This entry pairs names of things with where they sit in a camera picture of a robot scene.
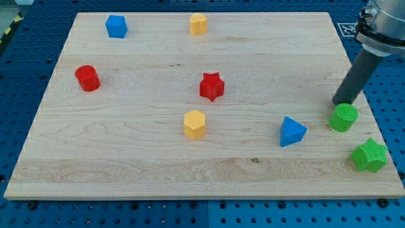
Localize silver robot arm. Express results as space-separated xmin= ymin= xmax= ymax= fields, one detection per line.
xmin=355 ymin=0 xmax=404 ymax=57

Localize blue triangle block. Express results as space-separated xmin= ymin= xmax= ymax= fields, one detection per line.
xmin=280 ymin=117 xmax=308 ymax=147

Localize yellow hexagon block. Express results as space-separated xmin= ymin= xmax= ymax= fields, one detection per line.
xmin=184 ymin=110 xmax=206 ymax=139

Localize red star block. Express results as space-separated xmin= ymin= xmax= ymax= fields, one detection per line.
xmin=199 ymin=72 xmax=225 ymax=102

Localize wooden board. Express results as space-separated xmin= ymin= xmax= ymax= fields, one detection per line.
xmin=4 ymin=12 xmax=404 ymax=200

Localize yellow heart block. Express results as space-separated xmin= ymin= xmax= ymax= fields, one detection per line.
xmin=189 ymin=13 xmax=208 ymax=35

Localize red cylinder block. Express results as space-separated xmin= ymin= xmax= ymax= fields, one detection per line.
xmin=75 ymin=65 xmax=101 ymax=92

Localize blue pentagon block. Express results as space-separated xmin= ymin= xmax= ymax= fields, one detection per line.
xmin=105 ymin=15 xmax=127 ymax=39

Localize green cylinder block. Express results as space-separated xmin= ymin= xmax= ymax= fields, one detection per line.
xmin=328 ymin=103 xmax=359 ymax=132

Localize white fiducial marker tag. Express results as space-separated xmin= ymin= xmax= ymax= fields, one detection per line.
xmin=337 ymin=22 xmax=357 ymax=38

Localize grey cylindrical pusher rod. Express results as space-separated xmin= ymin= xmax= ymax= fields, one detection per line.
xmin=332 ymin=48 xmax=384 ymax=106

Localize green star block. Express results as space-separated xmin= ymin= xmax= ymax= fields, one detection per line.
xmin=349 ymin=138 xmax=388 ymax=173

